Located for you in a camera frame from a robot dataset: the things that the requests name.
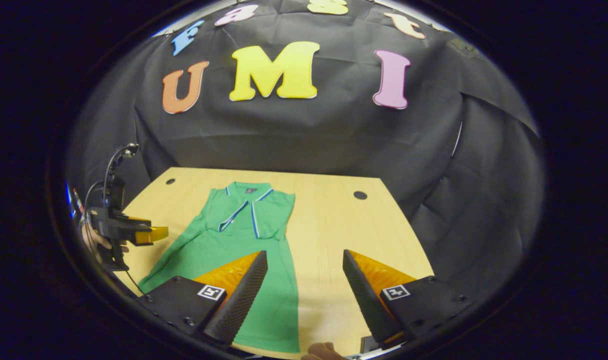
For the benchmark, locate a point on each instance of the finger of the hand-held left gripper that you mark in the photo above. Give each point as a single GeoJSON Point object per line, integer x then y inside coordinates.
{"type": "Point", "coordinates": [134, 231]}

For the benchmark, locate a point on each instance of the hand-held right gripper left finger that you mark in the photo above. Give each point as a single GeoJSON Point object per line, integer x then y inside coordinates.
{"type": "Point", "coordinates": [241, 300]}

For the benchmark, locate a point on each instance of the green T-shirt with collar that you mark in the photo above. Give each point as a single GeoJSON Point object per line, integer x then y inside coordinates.
{"type": "Point", "coordinates": [234, 250]}

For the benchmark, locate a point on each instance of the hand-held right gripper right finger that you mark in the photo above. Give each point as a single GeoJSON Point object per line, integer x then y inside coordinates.
{"type": "Point", "coordinates": [366, 300]}

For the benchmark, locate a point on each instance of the black backdrop cloth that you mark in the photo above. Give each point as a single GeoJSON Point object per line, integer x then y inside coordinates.
{"type": "Point", "coordinates": [308, 135]}

